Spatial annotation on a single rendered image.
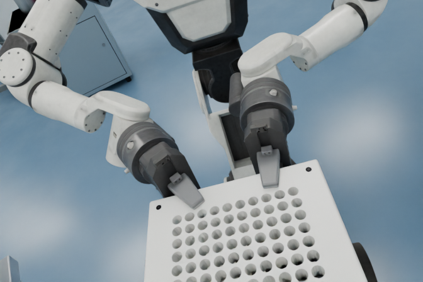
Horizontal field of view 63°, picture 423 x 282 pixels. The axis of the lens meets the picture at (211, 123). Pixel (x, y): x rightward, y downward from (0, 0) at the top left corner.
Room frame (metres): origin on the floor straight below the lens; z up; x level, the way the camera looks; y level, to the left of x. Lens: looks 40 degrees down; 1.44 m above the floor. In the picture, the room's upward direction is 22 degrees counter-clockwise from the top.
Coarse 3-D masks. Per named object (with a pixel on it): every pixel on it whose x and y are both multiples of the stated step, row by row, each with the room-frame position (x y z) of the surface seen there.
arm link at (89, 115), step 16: (96, 96) 0.58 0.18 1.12; (112, 96) 0.58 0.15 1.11; (128, 96) 0.59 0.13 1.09; (80, 112) 0.58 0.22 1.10; (96, 112) 0.60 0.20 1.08; (112, 112) 0.54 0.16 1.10; (128, 112) 0.53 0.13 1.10; (144, 112) 0.53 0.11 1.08; (80, 128) 0.58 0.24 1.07; (96, 128) 0.59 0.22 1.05
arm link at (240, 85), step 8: (264, 72) 0.50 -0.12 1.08; (272, 72) 0.49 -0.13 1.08; (232, 80) 0.56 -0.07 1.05; (240, 80) 0.55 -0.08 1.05; (248, 80) 0.51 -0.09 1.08; (256, 80) 0.48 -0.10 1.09; (264, 80) 0.47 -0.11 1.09; (272, 80) 0.47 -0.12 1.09; (280, 80) 0.49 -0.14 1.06; (232, 88) 0.53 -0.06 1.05; (240, 88) 0.52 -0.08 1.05; (248, 88) 0.47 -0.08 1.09; (280, 88) 0.45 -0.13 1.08; (288, 88) 0.46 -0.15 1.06; (232, 96) 0.51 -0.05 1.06; (240, 96) 0.49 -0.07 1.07; (232, 104) 0.49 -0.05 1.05; (232, 112) 0.49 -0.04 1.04
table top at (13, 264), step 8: (8, 256) 0.53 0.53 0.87; (0, 264) 0.52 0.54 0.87; (8, 264) 0.51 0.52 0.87; (16, 264) 0.52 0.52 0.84; (0, 272) 0.50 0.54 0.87; (8, 272) 0.49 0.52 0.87; (16, 272) 0.50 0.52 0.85; (0, 280) 0.47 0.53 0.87; (8, 280) 0.47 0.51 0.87; (16, 280) 0.47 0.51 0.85
